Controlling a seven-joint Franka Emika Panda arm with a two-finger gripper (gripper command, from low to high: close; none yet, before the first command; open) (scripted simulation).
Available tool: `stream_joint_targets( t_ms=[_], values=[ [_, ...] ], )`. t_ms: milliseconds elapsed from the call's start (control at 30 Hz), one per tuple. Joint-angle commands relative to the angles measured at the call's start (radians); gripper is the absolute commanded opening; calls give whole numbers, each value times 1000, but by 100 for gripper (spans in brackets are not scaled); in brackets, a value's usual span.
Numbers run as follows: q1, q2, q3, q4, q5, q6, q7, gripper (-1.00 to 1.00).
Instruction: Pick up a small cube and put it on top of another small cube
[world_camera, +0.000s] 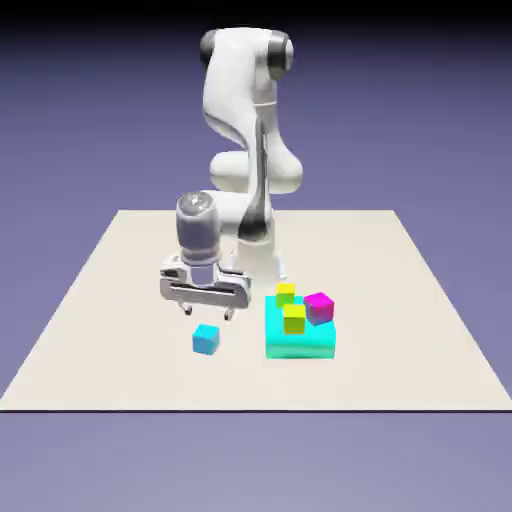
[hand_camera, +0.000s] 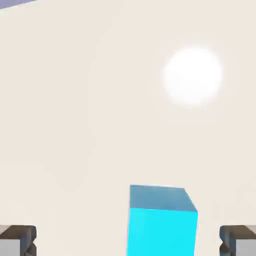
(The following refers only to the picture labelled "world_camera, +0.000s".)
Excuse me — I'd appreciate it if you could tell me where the large cyan box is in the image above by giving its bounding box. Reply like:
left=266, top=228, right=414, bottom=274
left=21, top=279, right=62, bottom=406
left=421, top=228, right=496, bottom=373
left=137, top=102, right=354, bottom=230
left=264, top=294, right=337, bottom=360

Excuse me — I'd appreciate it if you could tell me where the small magenta cube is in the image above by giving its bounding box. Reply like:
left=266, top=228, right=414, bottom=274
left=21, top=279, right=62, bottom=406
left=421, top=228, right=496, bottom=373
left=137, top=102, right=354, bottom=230
left=303, top=291, right=336, bottom=326

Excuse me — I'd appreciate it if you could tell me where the small yellow cube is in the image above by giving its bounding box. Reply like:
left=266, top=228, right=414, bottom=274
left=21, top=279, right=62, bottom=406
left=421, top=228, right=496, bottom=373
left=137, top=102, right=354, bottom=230
left=275, top=282, right=296, bottom=308
left=282, top=303, right=307, bottom=336

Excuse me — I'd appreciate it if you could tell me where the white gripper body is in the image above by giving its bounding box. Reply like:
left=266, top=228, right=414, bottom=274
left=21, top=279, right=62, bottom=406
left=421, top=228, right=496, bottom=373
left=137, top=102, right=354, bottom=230
left=159, top=272, right=253, bottom=310

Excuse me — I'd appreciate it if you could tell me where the small cyan cube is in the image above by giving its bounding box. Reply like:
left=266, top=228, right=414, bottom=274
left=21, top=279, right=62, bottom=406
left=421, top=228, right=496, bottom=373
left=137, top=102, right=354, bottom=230
left=191, top=323, right=221, bottom=356

